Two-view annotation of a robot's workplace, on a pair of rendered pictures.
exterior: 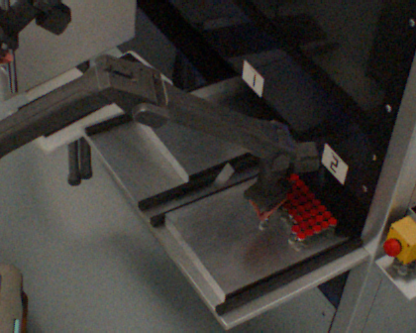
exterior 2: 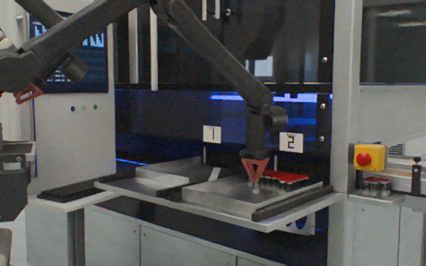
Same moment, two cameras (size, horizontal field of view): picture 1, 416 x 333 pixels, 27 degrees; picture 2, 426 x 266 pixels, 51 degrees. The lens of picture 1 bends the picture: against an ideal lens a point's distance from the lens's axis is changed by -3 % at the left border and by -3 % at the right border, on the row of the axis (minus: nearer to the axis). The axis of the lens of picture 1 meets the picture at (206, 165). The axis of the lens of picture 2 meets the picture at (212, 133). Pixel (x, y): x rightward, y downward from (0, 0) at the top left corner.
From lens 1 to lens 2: 126 cm
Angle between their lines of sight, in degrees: 41
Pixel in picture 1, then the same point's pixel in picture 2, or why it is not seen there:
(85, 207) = not seen: outside the picture
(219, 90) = (186, 165)
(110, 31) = (100, 160)
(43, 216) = not seen: outside the picture
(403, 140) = (344, 71)
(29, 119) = (83, 11)
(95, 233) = not seen: outside the picture
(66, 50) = (71, 165)
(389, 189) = (343, 120)
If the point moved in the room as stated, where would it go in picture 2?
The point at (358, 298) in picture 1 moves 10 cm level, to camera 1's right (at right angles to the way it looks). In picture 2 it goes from (343, 246) to (373, 244)
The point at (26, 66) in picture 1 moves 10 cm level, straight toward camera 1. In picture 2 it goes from (42, 168) to (46, 173)
